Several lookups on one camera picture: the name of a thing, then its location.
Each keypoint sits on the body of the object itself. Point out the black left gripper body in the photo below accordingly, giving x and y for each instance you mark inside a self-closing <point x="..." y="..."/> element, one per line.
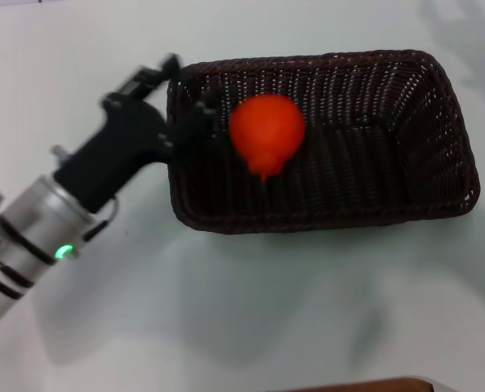
<point x="120" y="147"/>

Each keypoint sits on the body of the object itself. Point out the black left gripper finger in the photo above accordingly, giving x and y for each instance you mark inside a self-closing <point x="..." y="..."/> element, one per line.
<point x="144" y="79"/>
<point x="189" y="126"/>

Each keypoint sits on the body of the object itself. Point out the orange pear-shaped toy fruit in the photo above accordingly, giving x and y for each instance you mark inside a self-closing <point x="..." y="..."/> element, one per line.
<point x="267" y="126"/>

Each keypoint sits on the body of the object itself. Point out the dark brown woven basket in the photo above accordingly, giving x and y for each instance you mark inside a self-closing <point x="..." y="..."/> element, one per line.
<point x="348" y="179"/>

